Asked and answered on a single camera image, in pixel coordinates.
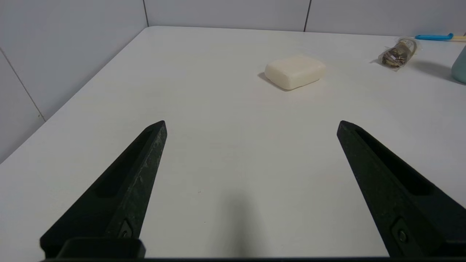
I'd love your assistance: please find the clear plastic snack packet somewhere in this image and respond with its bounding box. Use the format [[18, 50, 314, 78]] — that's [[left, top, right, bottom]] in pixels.
[[378, 37, 418, 71]]

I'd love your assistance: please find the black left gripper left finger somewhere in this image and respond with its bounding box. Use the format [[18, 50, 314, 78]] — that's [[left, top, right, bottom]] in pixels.
[[40, 120, 168, 259]]

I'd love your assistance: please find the blue handled wooden spatula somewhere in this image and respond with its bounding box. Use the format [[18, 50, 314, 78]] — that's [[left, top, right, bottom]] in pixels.
[[415, 33, 466, 41]]

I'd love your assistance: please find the cream white soap bar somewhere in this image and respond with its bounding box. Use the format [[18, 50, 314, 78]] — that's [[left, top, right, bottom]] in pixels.
[[264, 55, 327, 91]]

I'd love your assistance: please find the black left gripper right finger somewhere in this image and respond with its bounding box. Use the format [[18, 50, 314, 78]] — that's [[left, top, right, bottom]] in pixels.
[[336, 120, 466, 258]]

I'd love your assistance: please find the teal plastic cup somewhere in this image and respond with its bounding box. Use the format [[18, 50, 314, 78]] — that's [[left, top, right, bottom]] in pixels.
[[451, 45, 466, 85]]

